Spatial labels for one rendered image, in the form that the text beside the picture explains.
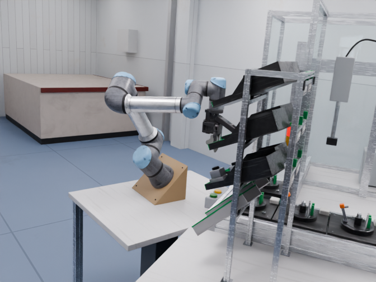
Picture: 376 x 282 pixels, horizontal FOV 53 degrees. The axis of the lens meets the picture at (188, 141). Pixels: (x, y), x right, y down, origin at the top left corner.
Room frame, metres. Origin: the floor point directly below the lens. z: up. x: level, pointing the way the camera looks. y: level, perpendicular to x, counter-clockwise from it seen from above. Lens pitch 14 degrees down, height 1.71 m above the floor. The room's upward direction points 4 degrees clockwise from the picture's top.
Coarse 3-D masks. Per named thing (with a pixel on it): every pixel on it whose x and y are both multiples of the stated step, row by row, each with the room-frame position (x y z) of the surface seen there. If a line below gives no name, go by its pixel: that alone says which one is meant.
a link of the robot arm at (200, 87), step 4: (188, 80) 1.81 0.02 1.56; (192, 80) 1.81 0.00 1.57; (196, 80) 1.81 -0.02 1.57; (188, 84) 1.79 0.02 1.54; (192, 84) 1.79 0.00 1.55; (196, 84) 1.78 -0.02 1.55; (200, 84) 1.79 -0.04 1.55; (204, 84) 1.78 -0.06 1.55; (188, 88) 1.79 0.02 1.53; (192, 88) 1.76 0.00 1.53; (196, 88) 1.76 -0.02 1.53; (200, 88) 1.77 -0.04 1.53; (204, 88) 1.78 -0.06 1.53; (188, 92) 1.76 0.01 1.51; (200, 92) 1.75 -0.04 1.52; (204, 92) 1.78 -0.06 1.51; (204, 96) 1.81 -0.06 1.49
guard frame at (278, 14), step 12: (276, 12) 2.58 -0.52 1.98; (288, 12) 2.55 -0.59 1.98; (300, 12) 2.52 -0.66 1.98; (336, 12) 2.44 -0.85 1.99; (348, 12) 2.41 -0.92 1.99; (336, 24) 2.92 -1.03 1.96; (348, 24) 2.88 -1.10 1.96; (360, 24) 2.85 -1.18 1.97; (372, 24) 2.82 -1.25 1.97; (264, 48) 2.60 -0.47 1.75; (264, 60) 2.60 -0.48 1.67; (252, 144) 2.60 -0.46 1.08; (336, 168) 2.85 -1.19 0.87; (348, 168) 2.81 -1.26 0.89; (312, 180) 2.46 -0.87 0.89; (348, 192) 2.35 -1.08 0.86; (372, 192) 2.30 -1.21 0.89
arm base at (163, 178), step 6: (162, 168) 2.01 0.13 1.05; (168, 168) 2.05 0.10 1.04; (156, 174) 1.98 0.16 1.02; (162, 174) 2.00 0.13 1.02; (168, 174) 2.01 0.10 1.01; (150, 180) 2.02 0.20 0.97; (156, 180) 2.00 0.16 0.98; (162, 180) 1.99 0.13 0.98; (168, 180) 2.00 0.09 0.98; (156, 186) 2.01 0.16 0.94; (162, 186) 2.00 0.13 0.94
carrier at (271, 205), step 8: (256, 200) 1.70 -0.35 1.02; (264, 200) 1.78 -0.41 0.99; (272, 200) 1.80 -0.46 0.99; (248, 208) 1.70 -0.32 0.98; (256, 208) 1.70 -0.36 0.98; (264, 208) 1.73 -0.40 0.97; (272, 208) 1.74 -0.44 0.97; (256, 216) 1.64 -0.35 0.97; (264, 216) 1.64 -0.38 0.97; (272, 216) 1.66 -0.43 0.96
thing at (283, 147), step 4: (276, 144) 1.50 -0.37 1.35; (280, 144) 1.43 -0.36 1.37; (284, 144) 1.46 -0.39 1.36; (260, 148) 1.54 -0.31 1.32; (264, 148) 1.53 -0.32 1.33; (268, 148) 1.52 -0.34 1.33; (272, 148) 1.38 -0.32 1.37; (276, 148) 1.39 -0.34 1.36; (280, 148) 1.42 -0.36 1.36; (284, 148) 1.45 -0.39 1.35; (256, 152) 1.41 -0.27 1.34; (260, 152) 1.41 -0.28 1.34; (264, 152) 1.40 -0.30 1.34; (280, 152) 1.41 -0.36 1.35; (284, 152) 1.44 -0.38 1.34; (248, 156) 1.43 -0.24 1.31; (284, 156) 1.42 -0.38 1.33; (244, 160) 1.44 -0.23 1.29; (284, 160) 1.41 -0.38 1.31; (228, 168) 1.58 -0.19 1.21; (228, 172) 1.47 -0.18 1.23
